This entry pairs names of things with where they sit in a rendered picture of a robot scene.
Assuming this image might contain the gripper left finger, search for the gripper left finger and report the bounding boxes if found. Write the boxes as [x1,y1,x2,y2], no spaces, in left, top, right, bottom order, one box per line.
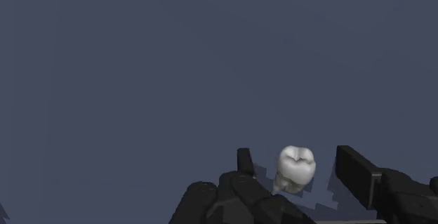
[168,147,317,224]

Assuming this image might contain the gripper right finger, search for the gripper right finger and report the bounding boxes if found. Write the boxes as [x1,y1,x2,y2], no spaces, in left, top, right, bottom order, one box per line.
[334,145,438,224]

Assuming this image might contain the white tooth model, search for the white tooth model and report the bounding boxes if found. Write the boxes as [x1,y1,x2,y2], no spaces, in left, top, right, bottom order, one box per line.
[272,145,317,195]

